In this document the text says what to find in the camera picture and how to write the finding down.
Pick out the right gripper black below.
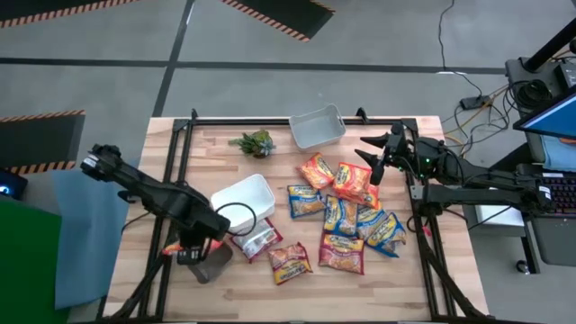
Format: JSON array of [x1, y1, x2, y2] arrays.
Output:
[[354, 121, 419, 186]]

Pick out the orange Maruchan noodle packet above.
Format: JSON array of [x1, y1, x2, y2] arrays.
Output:
[[295, 151, 337, 190], [331, 161, 374, 203], [161, 239, 225, 257], [359, 183, 382, 211]]

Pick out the blue Maruchan noodle packet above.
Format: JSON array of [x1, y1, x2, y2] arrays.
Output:
[[355, 204, 384, 239], [364, 211, 408, 258], [322, 193, 360, 239], [286, 184, 326, 221]]

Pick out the gray plastic bin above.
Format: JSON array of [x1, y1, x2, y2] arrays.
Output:
[[186, 240, 235, 284]]

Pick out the white plastic bin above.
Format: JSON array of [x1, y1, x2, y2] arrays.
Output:
[[288, 103, 347, 150], [210, 173, 276, 234]]

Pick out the blue fabric sheet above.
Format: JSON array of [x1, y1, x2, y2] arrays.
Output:
[[49, 159, 140, 311]]

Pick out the black power adapter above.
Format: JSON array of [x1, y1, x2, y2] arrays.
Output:
[[459, 94, 491, 111]]

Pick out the small potted succulent plant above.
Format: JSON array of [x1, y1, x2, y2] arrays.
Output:
[[228, 129, 276, 159]]

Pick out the white paper sheet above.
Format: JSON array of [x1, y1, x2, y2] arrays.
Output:
[[474, 203, 526, 227]]

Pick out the gray equipment cart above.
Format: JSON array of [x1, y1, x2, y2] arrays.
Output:
[[503, 56, 576, 118]]

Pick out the black hazard-striped floor mat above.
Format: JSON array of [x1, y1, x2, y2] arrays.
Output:
[[0, 110, 86, 176], [0, 0, 140, 29], [219, 0, 337, 44]]

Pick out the green floor mat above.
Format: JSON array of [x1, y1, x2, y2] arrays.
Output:
[[0, 197, 71, 324]]

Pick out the computer monitor blue screen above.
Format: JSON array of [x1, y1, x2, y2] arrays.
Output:
[[512, 87, 576, 140]]

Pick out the light blue cloth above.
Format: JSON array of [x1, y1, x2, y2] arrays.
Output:
[[542, 134, 576, 172]]

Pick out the black backlit keyboard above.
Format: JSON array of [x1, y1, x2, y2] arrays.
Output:
[[528, 173, 576, 218]]

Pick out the black device with blue light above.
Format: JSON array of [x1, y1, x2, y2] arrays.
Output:
[[0, 168, 29, 202]]

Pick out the gray desk shelf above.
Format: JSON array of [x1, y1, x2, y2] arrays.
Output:
[[530, 214, 576, 267]]

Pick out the black stand pole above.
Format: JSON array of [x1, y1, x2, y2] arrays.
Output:
[[523, 17, 576, 73]]

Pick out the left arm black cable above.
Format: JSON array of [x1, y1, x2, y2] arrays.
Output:
[[214, 201, 258, 239]]

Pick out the black floor cable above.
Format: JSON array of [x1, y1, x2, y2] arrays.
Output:
[[438, 0, 485, 98]]

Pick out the coiled black cables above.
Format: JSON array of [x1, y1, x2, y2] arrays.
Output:
[[512, 79, 554, 107]]

